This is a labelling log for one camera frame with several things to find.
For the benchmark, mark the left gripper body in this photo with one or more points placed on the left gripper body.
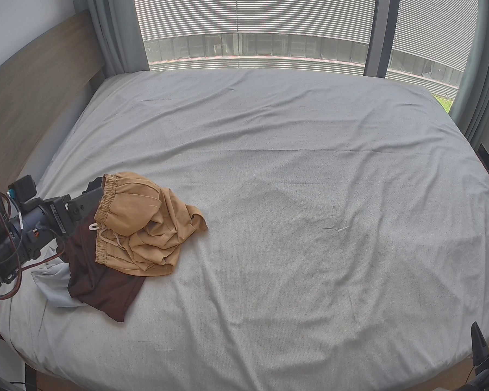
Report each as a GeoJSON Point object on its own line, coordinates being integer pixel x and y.
{"type": "Point", "coordinates": [55, 218]}

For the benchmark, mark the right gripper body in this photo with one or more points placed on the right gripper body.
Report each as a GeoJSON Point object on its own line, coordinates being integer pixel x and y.
{"type": "Point", "coordinates": [483, 379]}

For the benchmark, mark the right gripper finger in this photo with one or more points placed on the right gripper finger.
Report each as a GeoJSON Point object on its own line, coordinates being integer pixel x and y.
{"type": "Point", "coordinates": [479, 348]}

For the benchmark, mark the tan shorts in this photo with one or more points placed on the tan shorts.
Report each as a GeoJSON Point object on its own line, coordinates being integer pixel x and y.
{"type": "Point", "coordinates": [146, 226]}

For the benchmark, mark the bed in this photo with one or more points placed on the bed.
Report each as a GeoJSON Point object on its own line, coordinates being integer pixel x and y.
{"type": "Point", "coordinates": [293, 202]}

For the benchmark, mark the black garment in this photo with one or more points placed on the black garment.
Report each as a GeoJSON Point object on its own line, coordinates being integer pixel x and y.
{"type": "Point", "coordinates": [93, 186]}

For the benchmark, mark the white garment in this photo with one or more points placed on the white garment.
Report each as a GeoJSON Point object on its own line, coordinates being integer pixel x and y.
{"type": "Point", "coordinates": [55, 281]}

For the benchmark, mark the brown garment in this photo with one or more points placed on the brown garment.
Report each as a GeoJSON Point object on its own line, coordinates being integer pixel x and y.
{"type": "Point", "coordinates": [102, 283]}

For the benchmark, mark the blue-green curtain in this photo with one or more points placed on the blue-green curtain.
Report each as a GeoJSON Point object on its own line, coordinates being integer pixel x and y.
{"type": "Point", "coordinates": [485, 75]}
{"type": "Point", "coordinates": [114, 22]}

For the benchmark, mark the window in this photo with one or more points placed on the window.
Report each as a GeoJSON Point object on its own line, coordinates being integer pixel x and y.
{"type": "Point", "coordinates": [260, 18]}

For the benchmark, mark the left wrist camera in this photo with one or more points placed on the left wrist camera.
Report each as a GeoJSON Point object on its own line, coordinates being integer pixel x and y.
{"type": "Point", "coordinates": [24, 187]}

